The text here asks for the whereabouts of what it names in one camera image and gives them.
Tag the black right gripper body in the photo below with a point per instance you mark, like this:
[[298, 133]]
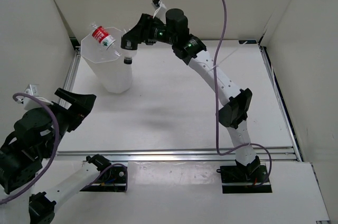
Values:
[[158, 33]]

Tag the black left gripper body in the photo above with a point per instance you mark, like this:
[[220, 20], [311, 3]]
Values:
[[66, 119]]

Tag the small black label bottle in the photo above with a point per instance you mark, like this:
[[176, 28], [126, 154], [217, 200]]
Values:
[[129, 48]]

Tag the red label plastic bottle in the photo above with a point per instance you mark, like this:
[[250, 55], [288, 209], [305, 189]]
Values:
[[105, 49]]

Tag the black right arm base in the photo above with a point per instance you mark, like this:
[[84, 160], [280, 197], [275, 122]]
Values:
[[234, 181]]

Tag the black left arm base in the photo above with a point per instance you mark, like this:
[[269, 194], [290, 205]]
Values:
[[115, 179]]

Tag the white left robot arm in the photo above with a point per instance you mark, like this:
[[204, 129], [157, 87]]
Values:
[[29, 151]]

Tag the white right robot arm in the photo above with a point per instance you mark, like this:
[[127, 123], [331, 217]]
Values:
[[193, 52]]

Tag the white translucent plastic bin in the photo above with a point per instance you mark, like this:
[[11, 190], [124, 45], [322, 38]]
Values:
[[115, 76]]

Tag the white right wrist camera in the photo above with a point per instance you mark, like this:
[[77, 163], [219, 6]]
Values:
[[160, 9]]

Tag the aluminium right rail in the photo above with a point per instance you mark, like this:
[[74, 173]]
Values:
[[281, 102]]

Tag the aluminium front rail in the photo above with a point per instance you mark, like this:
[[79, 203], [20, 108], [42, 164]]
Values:
[[277, 154]]

